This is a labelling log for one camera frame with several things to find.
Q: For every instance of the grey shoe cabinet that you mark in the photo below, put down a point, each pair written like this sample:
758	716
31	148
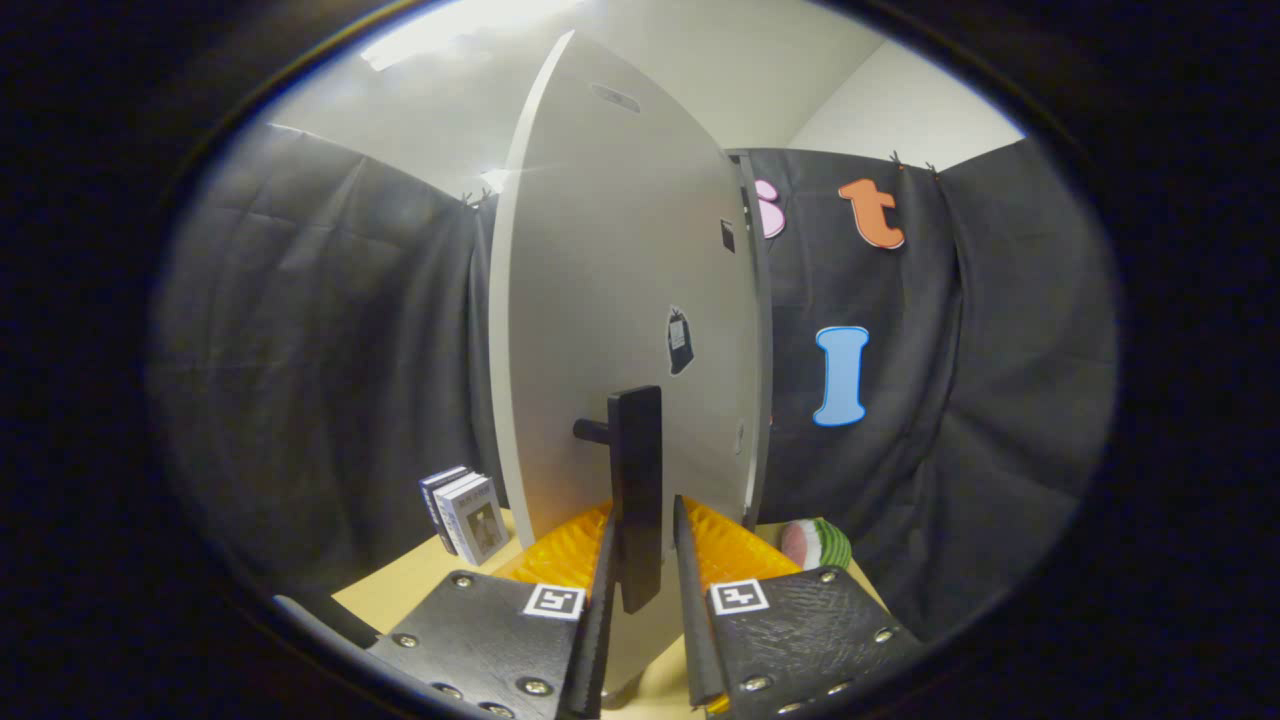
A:
764	330

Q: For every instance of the dark blue book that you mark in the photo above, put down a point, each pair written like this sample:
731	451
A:
431	495

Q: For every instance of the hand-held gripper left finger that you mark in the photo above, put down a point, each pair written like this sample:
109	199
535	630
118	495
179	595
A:
600	640

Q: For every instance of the white shoe cabinet door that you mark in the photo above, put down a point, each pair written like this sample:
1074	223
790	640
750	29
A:
600	250

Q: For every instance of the watermelon plush toy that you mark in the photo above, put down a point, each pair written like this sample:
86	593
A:
815	545

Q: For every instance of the black backdrop cloth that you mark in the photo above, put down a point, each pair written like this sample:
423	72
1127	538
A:
300	350

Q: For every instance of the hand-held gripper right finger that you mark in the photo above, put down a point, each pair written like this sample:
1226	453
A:
695	640

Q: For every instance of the grey cover book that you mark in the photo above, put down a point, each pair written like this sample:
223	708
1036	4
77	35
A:
482	525

